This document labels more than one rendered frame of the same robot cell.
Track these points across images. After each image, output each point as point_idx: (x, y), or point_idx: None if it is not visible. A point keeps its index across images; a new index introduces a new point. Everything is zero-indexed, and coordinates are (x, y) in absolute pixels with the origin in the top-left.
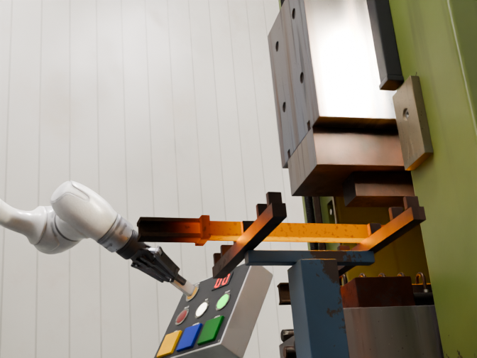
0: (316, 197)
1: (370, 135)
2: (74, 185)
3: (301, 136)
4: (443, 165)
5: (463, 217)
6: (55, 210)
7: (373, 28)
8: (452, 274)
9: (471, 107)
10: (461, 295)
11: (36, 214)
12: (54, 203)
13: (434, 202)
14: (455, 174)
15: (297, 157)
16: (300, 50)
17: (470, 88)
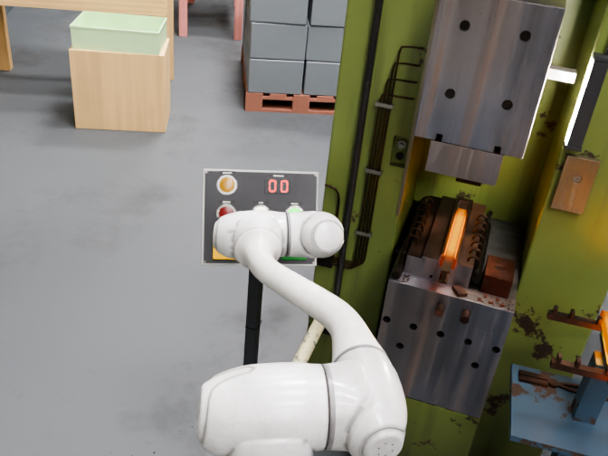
0: (384, 124)
1: None
2: (343, 229)
3: (475, 146)
4: (586, 224)
5: (585, 259)
6: (319, 255)
7: (587, 100)
8: (553, 275)
9: None
10: (555, 289)
11: (274, 248)
12: (327, 253)
13: (561, 234)
14: (595, 236)
15: (458, 154)
16: (518, 81)
17: None
